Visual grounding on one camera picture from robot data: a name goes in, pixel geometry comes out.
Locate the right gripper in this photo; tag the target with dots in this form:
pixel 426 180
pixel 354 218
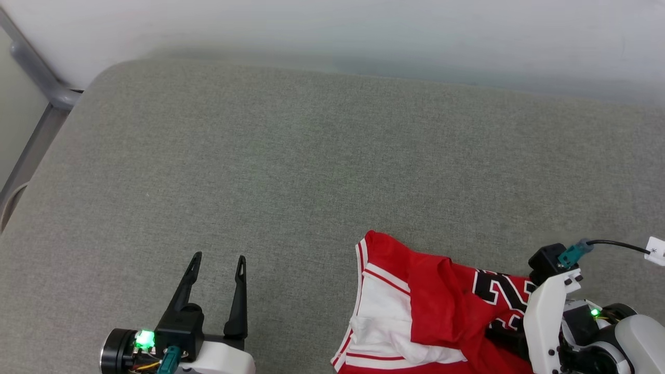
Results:
pixel 543 322

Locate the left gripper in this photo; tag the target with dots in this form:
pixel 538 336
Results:
pixel 223 358

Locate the red and white jersey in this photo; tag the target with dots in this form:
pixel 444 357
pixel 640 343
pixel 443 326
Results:
pixel 436 311

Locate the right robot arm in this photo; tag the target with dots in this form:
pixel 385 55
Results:
pixel 644 345

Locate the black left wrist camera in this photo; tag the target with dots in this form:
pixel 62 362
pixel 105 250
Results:
pixel 179 332

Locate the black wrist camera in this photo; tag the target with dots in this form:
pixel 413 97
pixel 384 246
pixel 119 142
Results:
pixel 545 262
pixel 179 332

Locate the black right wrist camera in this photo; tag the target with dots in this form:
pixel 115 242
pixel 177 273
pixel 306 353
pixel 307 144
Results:
pixel 545 262

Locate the grey metal frame bar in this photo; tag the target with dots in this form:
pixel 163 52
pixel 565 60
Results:
pixel 31 114

